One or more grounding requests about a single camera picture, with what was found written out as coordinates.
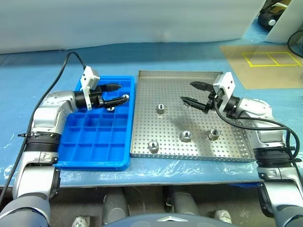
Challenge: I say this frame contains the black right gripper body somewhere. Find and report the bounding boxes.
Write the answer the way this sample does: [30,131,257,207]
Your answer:
[205,89,224,113]

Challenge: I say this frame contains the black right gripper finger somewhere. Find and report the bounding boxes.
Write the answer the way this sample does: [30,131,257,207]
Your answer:
[180,96,210,113]
[189,81,214,92]

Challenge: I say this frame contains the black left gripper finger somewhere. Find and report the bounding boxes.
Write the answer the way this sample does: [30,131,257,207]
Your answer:
[100,95,129,107]
[101,83,123,93]

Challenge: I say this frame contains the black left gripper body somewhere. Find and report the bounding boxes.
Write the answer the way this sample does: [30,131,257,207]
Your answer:
[89,85,107,108]

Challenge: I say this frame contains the blue compartment tray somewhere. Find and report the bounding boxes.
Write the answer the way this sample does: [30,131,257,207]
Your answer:
[54,75,137,172]

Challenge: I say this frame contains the perforated metal tray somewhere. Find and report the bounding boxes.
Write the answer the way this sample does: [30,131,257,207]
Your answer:
[130,70,258,164]

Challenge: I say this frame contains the brown mat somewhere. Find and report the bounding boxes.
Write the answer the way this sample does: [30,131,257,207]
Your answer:
[219,44,303,90]

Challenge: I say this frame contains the black device with silver disc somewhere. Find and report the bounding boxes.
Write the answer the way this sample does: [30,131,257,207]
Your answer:
[257,4,285,31]

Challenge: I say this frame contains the white board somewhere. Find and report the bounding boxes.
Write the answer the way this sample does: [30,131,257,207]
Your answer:
[264,0,303,44]

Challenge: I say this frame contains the grey robot leg cylinder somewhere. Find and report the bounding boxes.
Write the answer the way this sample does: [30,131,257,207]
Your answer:
[102,192,130,225]
[171,192,200,216]

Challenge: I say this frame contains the white robot foot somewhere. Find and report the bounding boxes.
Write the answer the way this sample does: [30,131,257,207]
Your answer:
[214,210,233,224]
[71,215,91,227]

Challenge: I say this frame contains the dark rounded robot torso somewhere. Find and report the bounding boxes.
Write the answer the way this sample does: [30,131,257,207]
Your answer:
[101,212,228,227]

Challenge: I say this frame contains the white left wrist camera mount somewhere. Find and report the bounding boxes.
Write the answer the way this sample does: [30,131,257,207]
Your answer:
[80,66,100,111]

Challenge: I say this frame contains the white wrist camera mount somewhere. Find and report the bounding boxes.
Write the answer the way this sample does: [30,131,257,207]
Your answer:
[213,72,236,112]
[80,66,100,111]

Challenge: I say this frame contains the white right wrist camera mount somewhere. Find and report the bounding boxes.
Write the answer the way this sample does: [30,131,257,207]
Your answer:
[213,72,236,112]

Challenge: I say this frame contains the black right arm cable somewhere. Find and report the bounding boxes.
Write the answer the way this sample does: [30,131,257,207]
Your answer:
[213,98,303,180]

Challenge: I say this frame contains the thin black cable loop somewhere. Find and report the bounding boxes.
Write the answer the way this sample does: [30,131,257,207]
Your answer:
[287,29,303,59]

